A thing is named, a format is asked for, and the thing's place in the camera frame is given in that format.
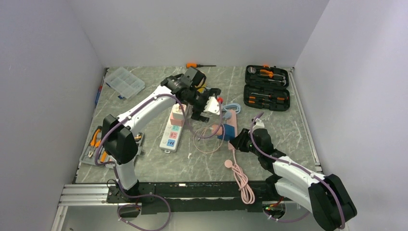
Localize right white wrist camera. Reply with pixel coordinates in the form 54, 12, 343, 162
252, 118, 265, 130

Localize white cube adapter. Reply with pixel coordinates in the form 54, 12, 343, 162
171, 104, 186, 120

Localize pink cube adapter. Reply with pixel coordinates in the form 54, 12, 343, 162
170, 116, 185, 127

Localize blue pen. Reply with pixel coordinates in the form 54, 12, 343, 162
94, 77, 105, 106

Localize orange pliers in black case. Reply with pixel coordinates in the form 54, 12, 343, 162
259, 69, 286, 79

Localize orange handle screwdriver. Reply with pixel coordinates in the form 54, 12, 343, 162
186, 63, 216, 68

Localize light blue cable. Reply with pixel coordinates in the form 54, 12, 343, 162
221, 103, 242, 117

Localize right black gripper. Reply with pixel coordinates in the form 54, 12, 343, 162
230, 128, 262, 157

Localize purple cable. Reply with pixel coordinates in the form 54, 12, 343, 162
94, 93, 224, 231
249, 111, 347, 230

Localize small pink charger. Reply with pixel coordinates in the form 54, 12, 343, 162
212, 124, 224, 136

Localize pink power strip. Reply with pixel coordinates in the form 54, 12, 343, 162
225, 109, 238, 153

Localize round tape measure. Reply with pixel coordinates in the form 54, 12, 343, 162
247, 66, 257, 74

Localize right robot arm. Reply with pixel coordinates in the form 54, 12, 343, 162
230, 128, 357, 231

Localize clear plastic screw box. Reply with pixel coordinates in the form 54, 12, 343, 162
105, 67, 145, 99

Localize aluminium rail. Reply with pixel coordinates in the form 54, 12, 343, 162
58, 183, 306, 207

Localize black tool case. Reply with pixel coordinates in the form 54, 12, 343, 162
243, 65, 291, 112

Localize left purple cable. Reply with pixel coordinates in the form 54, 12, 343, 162
94, 93, 224, 231

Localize thin pink charging cable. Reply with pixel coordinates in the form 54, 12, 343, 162
192, 126, 226, 155

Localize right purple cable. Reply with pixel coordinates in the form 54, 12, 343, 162
249, 111, 347, 230

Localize black base frame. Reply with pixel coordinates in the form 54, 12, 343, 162
106, 181, 291, 215

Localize blue cube adapter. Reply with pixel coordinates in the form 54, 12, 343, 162
217, 124, 236, 141

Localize grey tool case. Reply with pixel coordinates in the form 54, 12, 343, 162
79, 126, 145, 165

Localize white power strip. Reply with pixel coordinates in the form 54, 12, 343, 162
159, 105, 188, 154

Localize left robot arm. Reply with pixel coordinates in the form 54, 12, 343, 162
100, 67, 222, 202

